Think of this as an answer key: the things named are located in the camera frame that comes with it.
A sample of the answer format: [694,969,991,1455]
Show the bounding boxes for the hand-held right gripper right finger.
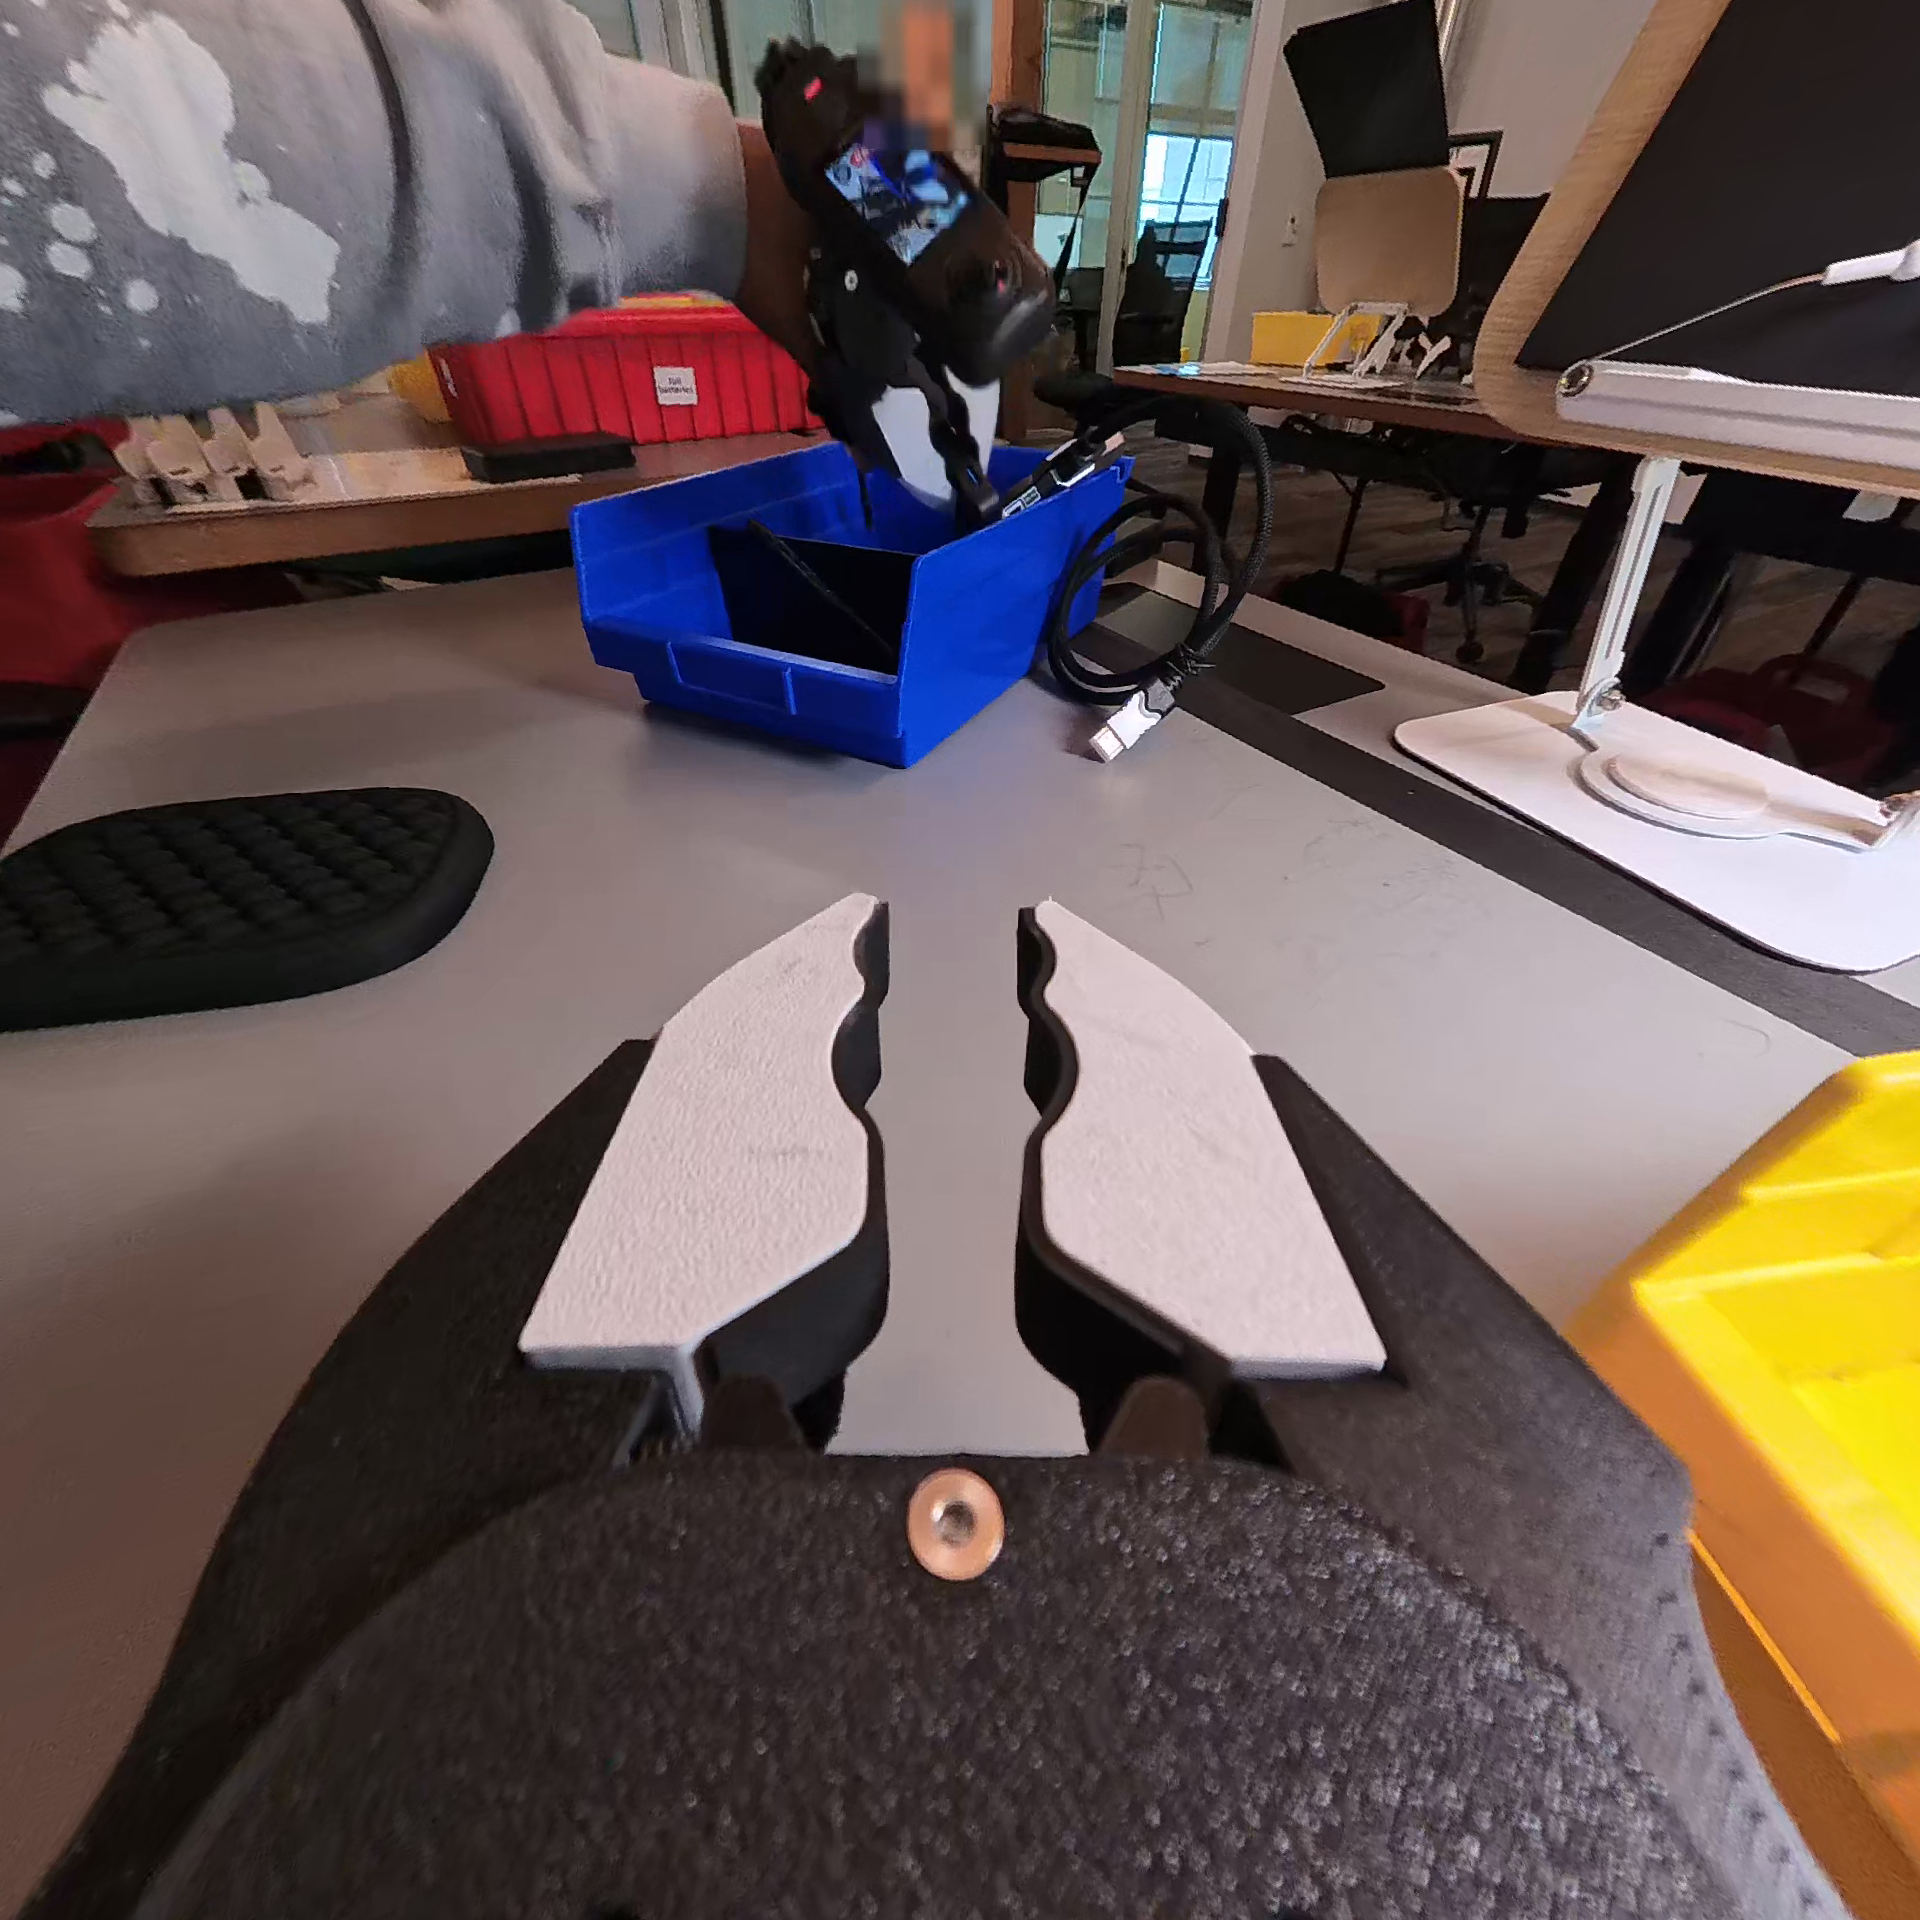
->
[1018,901,1390,1383]

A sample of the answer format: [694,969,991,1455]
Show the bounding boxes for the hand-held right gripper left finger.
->
[520,896,890,1433]

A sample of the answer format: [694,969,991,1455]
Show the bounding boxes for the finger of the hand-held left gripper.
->
[874,374,1003,519]

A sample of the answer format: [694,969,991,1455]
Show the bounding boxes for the blue plastic bin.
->
[570,440,1137,769]

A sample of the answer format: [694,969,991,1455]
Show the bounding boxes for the black braided hdmi cable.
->
[1043,398,1281,768]

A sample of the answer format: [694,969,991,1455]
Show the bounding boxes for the person's left forearm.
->
[0,0,753,430]

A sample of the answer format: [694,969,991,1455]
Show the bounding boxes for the person's left hand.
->
[739,128,825,353]

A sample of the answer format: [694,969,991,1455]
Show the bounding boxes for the wooden pillar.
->
[993,0,1051,442]

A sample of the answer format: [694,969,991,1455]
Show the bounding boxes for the black divider plate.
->
[705,520,916,677]

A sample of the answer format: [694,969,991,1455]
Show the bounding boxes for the black office chair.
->
[1119,216,1220,377]

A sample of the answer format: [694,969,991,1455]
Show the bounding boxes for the yellow plastic bin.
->
[1569,1048,1920,1846]
[1252,310,1383,368]

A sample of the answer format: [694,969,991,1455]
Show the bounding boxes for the red plastic bin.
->
[427,304,824,448]

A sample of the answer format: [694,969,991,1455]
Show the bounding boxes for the black flat box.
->
[457,432,643,485]

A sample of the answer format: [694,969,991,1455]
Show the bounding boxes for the wooden top office desk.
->
[1111,355,1519,662]

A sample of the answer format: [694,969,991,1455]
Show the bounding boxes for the beige panel with black flap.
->
[1282,0,1465,377]

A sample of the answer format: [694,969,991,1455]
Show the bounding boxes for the black wrist rest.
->
[0,785,497,1032]

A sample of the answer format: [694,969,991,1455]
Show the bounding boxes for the wooden side table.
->
[87,392,819,577]

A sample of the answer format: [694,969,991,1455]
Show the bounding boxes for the white metal tablet stand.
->
[1392,240,1920,975]

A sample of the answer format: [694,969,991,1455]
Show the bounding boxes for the pale plastic parts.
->
[112,402,321,510]

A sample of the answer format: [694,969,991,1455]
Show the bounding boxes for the red bag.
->
[0,423,144,698]

